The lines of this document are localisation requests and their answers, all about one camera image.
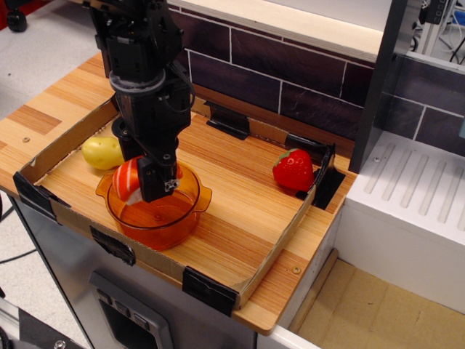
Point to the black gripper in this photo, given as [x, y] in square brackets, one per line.
[152, 114]

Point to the salmon nigiri sushi toy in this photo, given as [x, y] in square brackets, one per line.
[128, 180]

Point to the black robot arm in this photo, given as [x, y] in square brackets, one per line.
[140, 42]

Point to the orange transparent plastic pot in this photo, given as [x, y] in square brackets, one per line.
[162, 223]

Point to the cardboard fence with black tape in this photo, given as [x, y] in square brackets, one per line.
[255, 239]

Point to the yellow potato toy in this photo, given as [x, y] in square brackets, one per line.
[102, 152]

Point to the red strawberry toy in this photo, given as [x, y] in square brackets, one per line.
[294, 170]

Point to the grey oven control panel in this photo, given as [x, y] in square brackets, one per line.
[132, 323]

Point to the black caster wheel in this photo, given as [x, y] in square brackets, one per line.
[16, 21]

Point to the white sink drainboard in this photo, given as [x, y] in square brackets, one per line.
[415, 186]

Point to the dark grey vertical post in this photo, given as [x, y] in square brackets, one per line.
[391, 51]

